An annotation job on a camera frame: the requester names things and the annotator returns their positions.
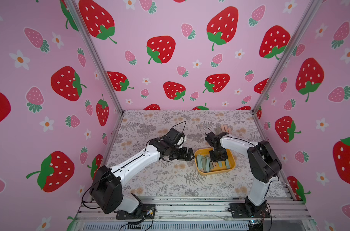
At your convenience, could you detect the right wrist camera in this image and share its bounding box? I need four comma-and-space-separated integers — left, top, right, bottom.
205, 132, 220, 148

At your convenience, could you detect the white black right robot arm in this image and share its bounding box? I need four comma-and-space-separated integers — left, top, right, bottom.
205, 132, 282, 207

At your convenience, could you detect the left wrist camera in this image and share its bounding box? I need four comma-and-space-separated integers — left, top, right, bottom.
163, 128, 186, 147

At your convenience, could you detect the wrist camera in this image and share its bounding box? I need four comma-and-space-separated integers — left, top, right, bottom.
205, 132, 220, 148
163, 128, 186, 147

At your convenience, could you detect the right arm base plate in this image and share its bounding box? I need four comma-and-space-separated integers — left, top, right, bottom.
228, 203, 271, 219

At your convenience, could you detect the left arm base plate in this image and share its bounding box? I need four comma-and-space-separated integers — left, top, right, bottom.
116, 204, 156, 220

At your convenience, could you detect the aluminium frame rail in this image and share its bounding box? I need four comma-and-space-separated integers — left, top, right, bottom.
71, 197, 319, 231

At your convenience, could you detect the yellow plastic storage box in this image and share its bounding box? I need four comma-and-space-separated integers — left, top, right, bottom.
195, 148, 236, 175

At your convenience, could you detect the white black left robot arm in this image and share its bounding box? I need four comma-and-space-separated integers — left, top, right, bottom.
89, 137, 195, 214

